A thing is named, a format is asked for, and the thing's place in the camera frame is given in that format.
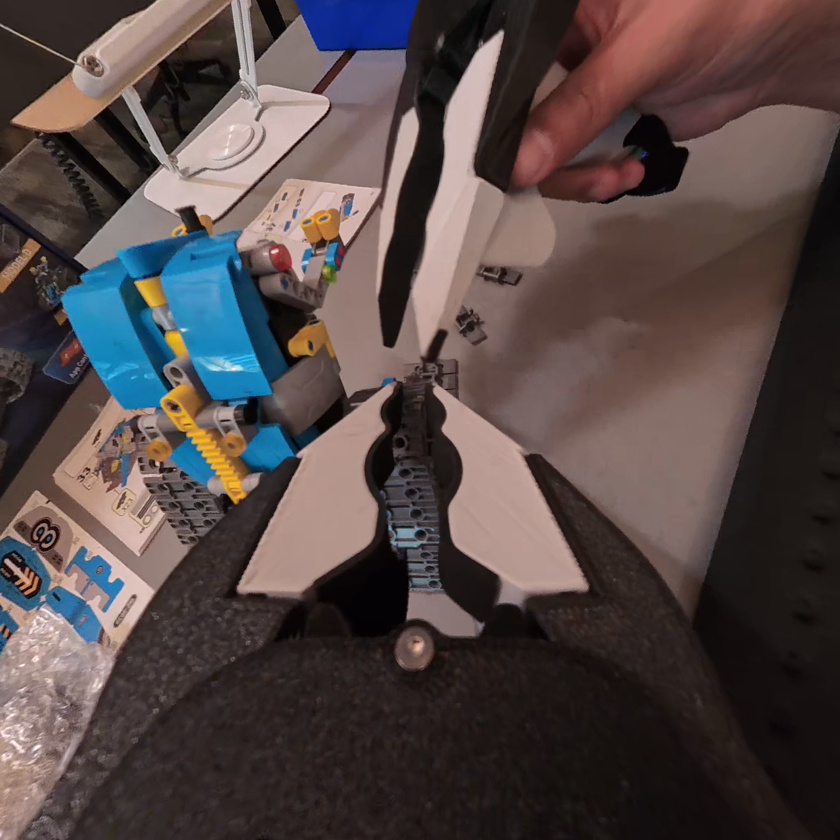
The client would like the pile of grey links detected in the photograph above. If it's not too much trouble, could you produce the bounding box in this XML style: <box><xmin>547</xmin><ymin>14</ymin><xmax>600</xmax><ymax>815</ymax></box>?
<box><xmin>455</xmin><ymin>264</ymin><xmax>524</xmax><ymax>347</ymax></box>

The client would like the blue toy vehicle with wheels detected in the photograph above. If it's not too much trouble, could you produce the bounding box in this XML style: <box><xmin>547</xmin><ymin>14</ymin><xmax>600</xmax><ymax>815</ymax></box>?
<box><xmin>60</xmin><ymin>206</ymin><xmax>352</xmax><ymax>546</ymax></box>

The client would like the open instruction booklet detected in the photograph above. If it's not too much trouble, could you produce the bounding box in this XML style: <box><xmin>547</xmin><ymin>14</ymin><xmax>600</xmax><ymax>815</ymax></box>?
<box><xmin>54</xmin><ymin>178</ymin><xmax>382</xmax><ymax>557</ymax></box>

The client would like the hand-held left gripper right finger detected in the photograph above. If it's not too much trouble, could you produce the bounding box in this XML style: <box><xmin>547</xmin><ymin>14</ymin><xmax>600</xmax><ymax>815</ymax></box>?
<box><xmin>425</xmin><ymin>384</ymin><xmax>589</xmax><ymax>622</ymax></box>

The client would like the blue storage bin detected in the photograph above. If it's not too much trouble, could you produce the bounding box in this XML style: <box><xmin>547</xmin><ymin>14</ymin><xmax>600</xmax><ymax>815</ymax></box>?
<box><xmin>295</xmin><ymin>0</ymin><xmax>421</xmax><ymax>52</ymax></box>

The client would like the blue printed sticker sheet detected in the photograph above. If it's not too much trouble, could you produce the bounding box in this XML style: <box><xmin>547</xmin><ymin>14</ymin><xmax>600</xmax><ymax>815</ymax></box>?
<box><xmin>0</xmin><ymin>491</ymin><xmax>156</xmax><ymax>657</ymax></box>

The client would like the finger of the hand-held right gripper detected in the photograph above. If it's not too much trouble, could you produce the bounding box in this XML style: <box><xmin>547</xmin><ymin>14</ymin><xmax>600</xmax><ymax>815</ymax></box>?
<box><xmin>377</xmin><ymin>91</ymin><xmax>448</xmax><ymax>349</ymax></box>
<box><xmin>410</xmin><ymin>29</ymin><xmax>506</xmax><ymax>345</ymax></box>

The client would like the grey desk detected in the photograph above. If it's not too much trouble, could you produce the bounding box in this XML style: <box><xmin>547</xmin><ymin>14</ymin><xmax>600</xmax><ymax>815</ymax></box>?
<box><xmin>0</xmin><ymin>13</ymin><xmax>837</xmax><ymax>631</ymax></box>

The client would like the dark toy vehicle box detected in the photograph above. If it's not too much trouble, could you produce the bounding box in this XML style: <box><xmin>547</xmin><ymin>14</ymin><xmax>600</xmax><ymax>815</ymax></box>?
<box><xmin>0</xmin><ymin>203</ymin><xmax>89</xmax><ymax>500</ymax></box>

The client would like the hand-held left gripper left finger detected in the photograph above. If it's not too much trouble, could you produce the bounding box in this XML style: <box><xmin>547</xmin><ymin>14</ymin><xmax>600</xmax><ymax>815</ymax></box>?
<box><xmin>236</xmin><ymin>382</ymin><xmax>403</xmax><ymax>601</ymax></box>

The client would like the person's right hand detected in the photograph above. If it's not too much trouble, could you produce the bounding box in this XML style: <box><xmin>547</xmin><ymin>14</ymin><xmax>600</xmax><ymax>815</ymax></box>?
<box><xmin>512</xmin><ymin>0</ymin><xmax>840</xmax><ymax>204</ymax></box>

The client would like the white laptop stand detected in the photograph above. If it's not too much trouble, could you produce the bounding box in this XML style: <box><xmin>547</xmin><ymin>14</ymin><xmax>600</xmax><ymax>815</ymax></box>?
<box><xmin>12</xmin><ymin>0</ymin><xmax>330</xmax><ymax>221</ymax></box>

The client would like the black coiled cable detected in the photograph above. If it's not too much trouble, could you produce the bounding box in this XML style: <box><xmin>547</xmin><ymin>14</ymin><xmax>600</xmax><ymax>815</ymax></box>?
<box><xmin>36</xmin><ymin>131</ymin><xmax>107</xmax><ymax>222</ymax></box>

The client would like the bubble wrap bag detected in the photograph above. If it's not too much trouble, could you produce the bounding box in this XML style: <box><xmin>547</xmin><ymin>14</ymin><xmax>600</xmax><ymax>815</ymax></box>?
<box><xmin>0</xmin><ymin>607</ymin><xmax>118</xmax><ymax>821</ymax></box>

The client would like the black perforated pad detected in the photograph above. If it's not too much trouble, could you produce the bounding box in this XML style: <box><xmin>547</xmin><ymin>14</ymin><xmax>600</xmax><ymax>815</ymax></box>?
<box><xmin>696</xmin><ymin>131</ymin><xmax>840</xmax><ymax>840</ymax></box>

